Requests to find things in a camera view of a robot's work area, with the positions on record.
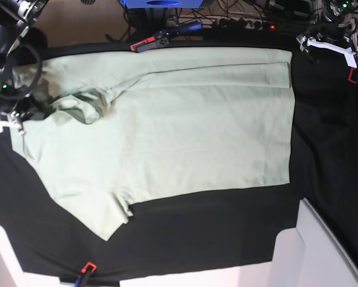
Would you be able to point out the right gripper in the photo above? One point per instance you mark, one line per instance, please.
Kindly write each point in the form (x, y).
(12, 120)

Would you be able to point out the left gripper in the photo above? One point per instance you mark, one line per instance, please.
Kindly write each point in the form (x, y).
(339, 37)

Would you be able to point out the light green T-shirt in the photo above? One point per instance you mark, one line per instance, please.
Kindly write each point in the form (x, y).
(126, 128)

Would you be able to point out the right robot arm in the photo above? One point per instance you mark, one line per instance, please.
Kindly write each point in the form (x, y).
(17, 103)

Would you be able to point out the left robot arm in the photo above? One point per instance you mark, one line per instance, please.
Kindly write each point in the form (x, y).
(332, 11)

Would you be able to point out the red black clamp right edge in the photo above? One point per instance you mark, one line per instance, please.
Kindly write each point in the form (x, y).
(353, 75)

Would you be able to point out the black power strip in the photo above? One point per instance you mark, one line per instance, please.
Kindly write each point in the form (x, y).
(245, 23)

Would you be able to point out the red black clamp top centre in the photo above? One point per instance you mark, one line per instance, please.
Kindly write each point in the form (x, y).
(162, 38)

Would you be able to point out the red blue clamp bottom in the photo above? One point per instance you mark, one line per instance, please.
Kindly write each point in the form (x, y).
(86, 273)

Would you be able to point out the white table frame left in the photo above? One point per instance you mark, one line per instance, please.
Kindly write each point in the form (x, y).
(11, 273)

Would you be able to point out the white table frame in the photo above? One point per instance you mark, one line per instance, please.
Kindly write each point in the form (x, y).
(310, 254)
(11, 273)

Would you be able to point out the white table frame right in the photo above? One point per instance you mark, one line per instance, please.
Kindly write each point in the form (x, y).
(310, 254)

